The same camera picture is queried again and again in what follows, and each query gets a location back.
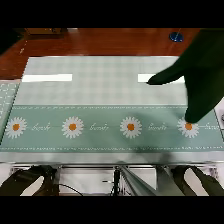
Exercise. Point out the blue round floor marker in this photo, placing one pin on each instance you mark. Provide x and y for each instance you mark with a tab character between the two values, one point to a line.
176	36

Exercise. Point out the dark green T-shirt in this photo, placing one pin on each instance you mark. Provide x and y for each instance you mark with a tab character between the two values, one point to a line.
204	66

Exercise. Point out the wooden cabinet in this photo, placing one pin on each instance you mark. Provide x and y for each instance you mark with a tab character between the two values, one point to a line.
43	31

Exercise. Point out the silver frame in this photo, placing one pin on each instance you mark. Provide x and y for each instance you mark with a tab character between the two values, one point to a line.
140	186

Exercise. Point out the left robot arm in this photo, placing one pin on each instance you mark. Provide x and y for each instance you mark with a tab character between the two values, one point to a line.
20	181

